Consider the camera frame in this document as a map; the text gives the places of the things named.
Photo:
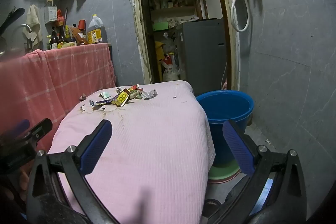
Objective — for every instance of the cooking oil jug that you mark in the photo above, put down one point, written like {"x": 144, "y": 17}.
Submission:
{"x": 95, "y": 32}

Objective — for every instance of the dark glass bottle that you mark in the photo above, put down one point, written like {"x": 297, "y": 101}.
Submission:
{"x": 53, "y": 41}
{"x": 62, "y": 37}

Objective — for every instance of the dried garlic skins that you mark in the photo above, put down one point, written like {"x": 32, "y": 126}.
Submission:
{"x": 83, "y": 97}

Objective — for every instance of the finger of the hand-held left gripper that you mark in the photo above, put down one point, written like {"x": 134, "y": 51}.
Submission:
{"x": 40, "y": 129}
{"x": 15, "y": 128}

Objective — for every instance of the dark wooden door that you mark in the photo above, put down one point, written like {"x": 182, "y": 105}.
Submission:
{"x": 147, "y": 3}

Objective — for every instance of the white green chopstick wrapper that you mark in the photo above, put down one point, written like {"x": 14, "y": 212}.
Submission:
{"x": 105, "y": 95}

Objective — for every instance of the metal faucet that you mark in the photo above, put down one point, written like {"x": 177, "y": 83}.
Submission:
{"x": 25, "y": 28}

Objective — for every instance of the white rice bag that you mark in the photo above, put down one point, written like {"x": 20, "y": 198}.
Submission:
{"x": 170, "y": 69}

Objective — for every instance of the yellow snack packet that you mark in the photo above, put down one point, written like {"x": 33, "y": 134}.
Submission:
{"x": 121, "y": 98}

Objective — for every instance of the blue plastic bucket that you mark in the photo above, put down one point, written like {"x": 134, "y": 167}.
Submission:
{"x": 218, "y": 140}

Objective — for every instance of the person's left hand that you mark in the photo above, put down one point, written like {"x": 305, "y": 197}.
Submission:
{"x": 24, "y": 179}

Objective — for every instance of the red cup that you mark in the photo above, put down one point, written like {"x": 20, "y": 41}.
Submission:
{"x": 82, "y": 24}

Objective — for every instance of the purple wrapper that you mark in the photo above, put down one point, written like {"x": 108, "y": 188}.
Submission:
{"x": 101, "y": 102}

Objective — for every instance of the red beige paper scrap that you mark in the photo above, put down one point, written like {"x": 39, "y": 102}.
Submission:
{"x": 136, "y": 87}

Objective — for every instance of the crumpled paper wad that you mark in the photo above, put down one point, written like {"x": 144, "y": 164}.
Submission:
{"x": 135, "y": 95}

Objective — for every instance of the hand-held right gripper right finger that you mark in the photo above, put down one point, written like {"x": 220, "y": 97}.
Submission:
{"x": 237, "y": 145}

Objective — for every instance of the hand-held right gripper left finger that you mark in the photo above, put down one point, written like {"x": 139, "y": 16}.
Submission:
{"x": 95, "y": 145}

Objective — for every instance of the small pink item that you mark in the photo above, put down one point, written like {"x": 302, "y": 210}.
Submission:
{"x": 224, "y": 85}

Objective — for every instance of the wooden door frame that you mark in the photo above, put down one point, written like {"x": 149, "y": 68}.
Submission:
{"x": 137, "y": 16}

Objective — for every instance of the metal utensil holder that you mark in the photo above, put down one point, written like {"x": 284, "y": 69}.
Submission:
{"x": 51, "y": 14}

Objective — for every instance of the bunch of clear bags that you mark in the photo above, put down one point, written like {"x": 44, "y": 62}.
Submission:
{"x": 170, "y": 41}

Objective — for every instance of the red plastic bag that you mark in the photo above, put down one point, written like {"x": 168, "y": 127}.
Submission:
{"x": 60, "y": 18}

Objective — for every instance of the beige towel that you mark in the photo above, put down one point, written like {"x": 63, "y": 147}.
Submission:
{"x": 32, "y": 20}

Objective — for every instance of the dark sandal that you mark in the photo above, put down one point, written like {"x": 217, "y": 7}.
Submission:
{"x": 213, "y": 205}

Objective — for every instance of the green box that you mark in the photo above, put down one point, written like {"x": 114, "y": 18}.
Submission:
{"x": 160, "y": 26}

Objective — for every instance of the grey washing machine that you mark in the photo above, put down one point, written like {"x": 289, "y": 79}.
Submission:
{"x": 202, "y": 56}

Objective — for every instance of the row of small jars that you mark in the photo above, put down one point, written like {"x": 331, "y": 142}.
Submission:
{"x": 174, "y": 3}

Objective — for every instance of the green plastic basin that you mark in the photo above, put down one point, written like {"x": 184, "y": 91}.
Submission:
{"x": 223, "y": 172}

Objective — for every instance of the yellow plastic item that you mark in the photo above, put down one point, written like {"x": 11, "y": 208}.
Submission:
{"x": 158, "y": 53}

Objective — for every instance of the pink ribbed blanket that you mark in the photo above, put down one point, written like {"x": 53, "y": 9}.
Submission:
{"x": 147, "y": 148}

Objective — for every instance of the red plaid cloth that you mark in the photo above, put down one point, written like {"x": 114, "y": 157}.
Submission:
{"x": 65, "y": 74}

